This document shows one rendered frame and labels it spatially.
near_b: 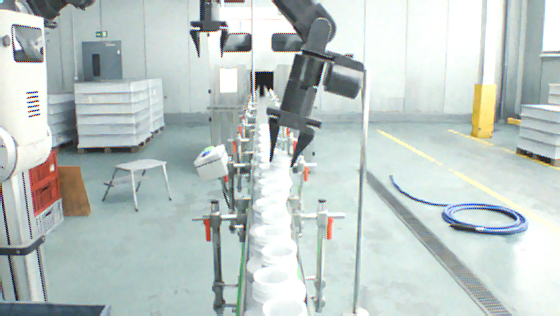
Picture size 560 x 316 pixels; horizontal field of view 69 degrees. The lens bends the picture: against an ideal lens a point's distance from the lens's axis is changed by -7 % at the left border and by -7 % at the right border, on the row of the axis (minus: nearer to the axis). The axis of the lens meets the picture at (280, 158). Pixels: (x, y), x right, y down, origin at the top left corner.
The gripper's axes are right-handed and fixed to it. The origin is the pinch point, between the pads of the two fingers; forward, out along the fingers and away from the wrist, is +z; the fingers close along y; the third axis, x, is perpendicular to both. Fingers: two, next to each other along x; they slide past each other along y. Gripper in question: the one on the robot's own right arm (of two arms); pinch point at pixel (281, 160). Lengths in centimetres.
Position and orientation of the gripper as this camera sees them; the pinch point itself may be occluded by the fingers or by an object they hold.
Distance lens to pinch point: 80.9
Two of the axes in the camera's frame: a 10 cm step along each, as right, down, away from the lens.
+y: 9.6, 2.5, 1.0
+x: -0.4, -2.0, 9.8
